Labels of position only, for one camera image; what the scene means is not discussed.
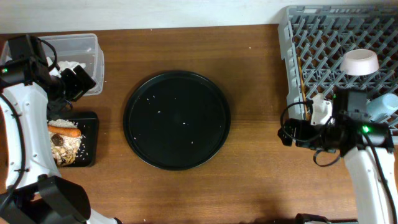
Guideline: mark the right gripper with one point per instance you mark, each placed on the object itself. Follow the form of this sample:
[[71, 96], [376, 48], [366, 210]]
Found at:
[[304, 126]]

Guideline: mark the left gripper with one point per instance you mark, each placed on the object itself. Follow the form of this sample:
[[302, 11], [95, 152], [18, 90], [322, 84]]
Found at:
[[79, 86]]

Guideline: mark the white tissue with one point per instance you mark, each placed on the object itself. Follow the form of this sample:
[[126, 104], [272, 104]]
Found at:
[[62, 65]]

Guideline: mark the wooden chopstick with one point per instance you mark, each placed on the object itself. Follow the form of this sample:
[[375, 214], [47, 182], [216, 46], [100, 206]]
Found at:
[[302, 87]]

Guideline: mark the light blue cup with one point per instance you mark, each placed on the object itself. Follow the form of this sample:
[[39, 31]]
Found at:
[[382, 107]]

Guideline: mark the white small bowl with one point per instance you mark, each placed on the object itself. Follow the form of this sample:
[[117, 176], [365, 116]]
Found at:
[[359, 62]]

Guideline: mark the orange carrot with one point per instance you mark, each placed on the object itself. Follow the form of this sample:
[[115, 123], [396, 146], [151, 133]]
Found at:
[[69, 132]]

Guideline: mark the brown mushroom piece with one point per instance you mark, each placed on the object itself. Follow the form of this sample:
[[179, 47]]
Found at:
[[57, 140]]

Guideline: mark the rice and food scraps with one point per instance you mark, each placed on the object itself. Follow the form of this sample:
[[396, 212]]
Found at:
[[73, 152]]

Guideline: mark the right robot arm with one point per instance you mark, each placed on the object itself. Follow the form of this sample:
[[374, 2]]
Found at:
[[367, 150]]

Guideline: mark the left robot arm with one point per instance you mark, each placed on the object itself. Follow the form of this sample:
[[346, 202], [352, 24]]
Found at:
[[35, 190]]

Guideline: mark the grey dishwasher rack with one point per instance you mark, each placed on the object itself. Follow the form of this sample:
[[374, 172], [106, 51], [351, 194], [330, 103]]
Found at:
[[320, 36]]

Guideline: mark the clear plastic bin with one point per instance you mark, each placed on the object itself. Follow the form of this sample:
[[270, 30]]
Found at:
[[82, 48]]

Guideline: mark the black rectangular tray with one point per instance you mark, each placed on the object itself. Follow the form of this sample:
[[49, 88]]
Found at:
[[89, 123]]

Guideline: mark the round black serving tray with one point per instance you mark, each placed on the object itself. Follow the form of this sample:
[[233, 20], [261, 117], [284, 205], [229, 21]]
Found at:
[[177, 120]]

